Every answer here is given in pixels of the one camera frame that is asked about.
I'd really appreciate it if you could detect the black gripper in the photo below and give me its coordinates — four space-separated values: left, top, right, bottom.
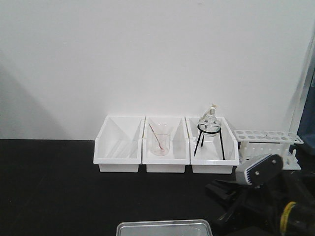
205 180 261 226

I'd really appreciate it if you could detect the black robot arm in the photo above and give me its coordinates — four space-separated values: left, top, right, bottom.
205 153 315 236

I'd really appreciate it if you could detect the silver metal tray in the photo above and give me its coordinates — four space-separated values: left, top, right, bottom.
116 219 213 236

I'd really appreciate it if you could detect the glass beaker in bin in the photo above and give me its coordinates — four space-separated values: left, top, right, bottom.
149 124 171 156

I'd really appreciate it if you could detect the white right storage bin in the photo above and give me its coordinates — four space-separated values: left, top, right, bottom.
185 117 239 174

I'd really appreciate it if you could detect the white storage bin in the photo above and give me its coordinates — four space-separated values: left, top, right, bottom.
142 116 190 173
93 116 145 173
185 117 239 174

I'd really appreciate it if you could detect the white test tube rack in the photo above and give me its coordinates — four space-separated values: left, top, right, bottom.
233 130 304 171

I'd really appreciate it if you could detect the white middle storage bin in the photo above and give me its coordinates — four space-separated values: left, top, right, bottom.
142 116 190 173

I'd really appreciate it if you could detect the round glass flask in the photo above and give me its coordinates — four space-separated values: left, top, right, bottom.
198 104 221 137

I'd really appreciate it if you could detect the red stirring rod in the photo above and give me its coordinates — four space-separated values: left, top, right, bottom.
149 124 164 150

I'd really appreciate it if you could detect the white left storage bin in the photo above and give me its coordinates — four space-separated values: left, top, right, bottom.
93 116 145 173

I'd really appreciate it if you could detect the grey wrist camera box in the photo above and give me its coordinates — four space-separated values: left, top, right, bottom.
235 154 283 186

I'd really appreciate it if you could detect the yellow black cable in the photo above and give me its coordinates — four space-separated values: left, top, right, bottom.
280 201 297 236

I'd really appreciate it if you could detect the black wire tripod stand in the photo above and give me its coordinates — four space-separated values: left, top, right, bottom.
194 125 225 160

